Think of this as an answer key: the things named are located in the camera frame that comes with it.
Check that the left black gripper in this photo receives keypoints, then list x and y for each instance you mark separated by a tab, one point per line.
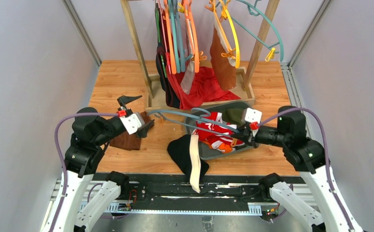
128	111

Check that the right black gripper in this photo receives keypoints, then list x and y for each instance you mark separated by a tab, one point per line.
247	132

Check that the red underwear white trim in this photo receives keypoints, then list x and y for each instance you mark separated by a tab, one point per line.
217	137

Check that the black underwear cream waistband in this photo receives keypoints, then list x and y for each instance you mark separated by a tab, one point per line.
184	152

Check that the blue-grey plastic clip hanger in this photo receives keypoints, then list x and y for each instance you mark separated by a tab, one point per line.
200	119

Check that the brown underwear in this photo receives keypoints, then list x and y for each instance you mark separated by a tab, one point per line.
224	72

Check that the teal plastic clip hanger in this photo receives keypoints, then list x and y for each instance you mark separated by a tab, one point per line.
266	25

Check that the yellow plastic clip hanger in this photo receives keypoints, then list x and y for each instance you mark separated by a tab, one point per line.
232	49

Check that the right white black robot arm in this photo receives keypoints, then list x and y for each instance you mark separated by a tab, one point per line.
287	130

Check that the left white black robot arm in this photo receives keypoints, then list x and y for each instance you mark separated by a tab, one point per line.
92	131

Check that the dark green underwear in basin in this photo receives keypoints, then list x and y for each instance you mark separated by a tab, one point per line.
233	116

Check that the orange underwear in basin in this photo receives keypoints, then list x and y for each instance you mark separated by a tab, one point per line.
222	147

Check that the teal plastic hanger pair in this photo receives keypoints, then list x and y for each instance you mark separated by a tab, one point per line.
177	36

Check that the orange plastic hanger left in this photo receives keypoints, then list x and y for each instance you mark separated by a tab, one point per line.
170	38

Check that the orange plastic hanger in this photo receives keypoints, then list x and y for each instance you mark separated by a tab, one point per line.
170	38
197	55

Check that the orange plastic hanger right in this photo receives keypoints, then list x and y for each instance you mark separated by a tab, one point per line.
197	55

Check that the orange clip hanger with brown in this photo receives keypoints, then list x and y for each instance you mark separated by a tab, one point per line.
219	8

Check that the brown cloth on table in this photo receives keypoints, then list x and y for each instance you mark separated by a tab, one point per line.
126	141

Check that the dark navy garment hanging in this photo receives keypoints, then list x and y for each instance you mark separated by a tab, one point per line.
170	96

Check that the wooden clothes rack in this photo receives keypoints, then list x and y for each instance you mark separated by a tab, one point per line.
155	96

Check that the grey plastic basin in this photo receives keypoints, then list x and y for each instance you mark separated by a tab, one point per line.
207	153

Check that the large red garment hanging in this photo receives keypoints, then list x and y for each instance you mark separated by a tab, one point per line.
204	88

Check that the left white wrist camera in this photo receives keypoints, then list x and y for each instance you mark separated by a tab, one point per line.
132	123

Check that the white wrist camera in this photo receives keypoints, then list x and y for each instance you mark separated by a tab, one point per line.
252	115
132	123

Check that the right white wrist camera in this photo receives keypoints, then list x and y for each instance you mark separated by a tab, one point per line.
252	115

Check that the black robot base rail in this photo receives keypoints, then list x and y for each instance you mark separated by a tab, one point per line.
219	195

